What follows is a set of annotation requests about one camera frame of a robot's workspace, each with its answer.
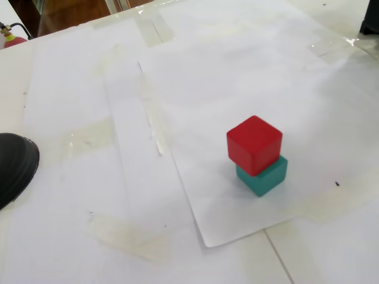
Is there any red cube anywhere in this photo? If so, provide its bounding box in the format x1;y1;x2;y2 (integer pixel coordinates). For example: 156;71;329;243
226;115;284;178

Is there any teal blue cube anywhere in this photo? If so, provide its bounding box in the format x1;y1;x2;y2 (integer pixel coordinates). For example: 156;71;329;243
236;155;288;198

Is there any beige masking tape strip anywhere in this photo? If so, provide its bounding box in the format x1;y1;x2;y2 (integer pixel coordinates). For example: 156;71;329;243
278;173;379;224
57;118;115;162
134;13;177;47
87;212;174;263
90;43;127;79
135;72;173;155

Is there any large white paper sheet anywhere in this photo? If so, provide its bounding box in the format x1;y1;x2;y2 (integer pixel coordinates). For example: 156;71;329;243
100;0;379;284

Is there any small white paper sheet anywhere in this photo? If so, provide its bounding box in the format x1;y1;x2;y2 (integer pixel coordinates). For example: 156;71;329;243
138;17;379;249

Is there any black round object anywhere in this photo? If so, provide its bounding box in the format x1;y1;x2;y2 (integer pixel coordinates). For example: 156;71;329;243
0;133;40;211

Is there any red fire extinguisher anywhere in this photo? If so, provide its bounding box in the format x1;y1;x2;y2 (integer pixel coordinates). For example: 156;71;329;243
0;21;34;50

